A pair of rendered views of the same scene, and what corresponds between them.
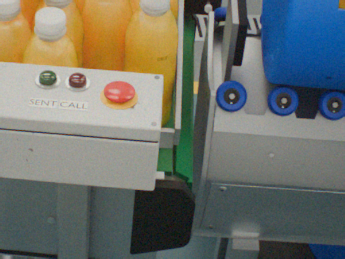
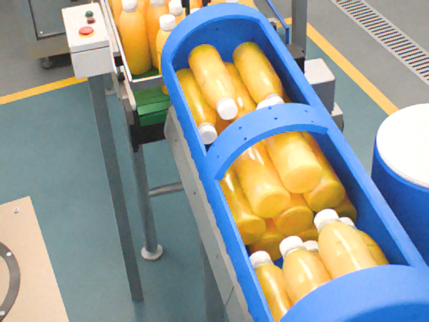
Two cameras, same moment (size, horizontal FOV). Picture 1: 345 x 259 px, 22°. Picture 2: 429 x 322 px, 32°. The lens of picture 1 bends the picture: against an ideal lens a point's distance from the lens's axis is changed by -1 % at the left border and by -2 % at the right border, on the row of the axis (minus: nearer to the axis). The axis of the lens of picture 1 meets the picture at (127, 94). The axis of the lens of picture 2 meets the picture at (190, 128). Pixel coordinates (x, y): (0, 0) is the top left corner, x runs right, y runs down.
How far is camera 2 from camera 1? 1.80 m
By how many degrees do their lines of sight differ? 59
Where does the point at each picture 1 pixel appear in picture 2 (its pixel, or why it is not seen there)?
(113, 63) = not seen: hidden behind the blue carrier
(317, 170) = (181, 165)
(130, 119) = (73, 38)
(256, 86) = not seen: hidden behind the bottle
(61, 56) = (123, 19)
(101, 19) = not seen: hidden behind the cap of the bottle
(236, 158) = (171, 132)
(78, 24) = (156, 18)
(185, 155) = (153, 109)
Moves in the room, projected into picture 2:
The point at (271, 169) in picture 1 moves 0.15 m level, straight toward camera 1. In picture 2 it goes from (174, 148) to (115, 152)
